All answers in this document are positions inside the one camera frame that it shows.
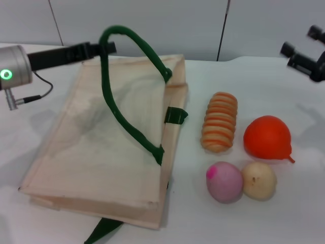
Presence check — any beige handbag with green handles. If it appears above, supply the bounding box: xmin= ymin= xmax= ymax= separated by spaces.
xmin=17 ymin=24 xmax=190 ymax=244

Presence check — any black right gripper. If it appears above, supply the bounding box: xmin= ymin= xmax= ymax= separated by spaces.
xmin=280 ymin=24 xmax=325 ymax=82

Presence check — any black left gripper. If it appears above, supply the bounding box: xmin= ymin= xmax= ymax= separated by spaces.
xmin=26 ymin=42 xmax=117 ymax=71

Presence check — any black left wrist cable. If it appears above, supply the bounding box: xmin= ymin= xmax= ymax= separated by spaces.
xmin=5 ymin=72 xmax=54 ymax=111

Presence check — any orange toy fruit with stem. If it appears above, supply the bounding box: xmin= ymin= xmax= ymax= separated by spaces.
xmin=243 ymin=115 xmax=296 ymax=164

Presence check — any tan toy potato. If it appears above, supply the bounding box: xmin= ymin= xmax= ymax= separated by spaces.
xmin=241 ymin=162 xmax=277 ymax=201

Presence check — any orange striped toy bread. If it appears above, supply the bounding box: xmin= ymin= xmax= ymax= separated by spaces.
xmin=201 ymin=91 xmax=239 ymax=153

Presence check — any pink toy peach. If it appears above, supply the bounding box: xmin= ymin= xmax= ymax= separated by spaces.
xmin=206 ymin=161 xmax=244 ymax=204

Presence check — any white table cloth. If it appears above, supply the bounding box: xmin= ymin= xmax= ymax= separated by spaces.
xmin=0 ymin=42 xmax=325 ymax=244

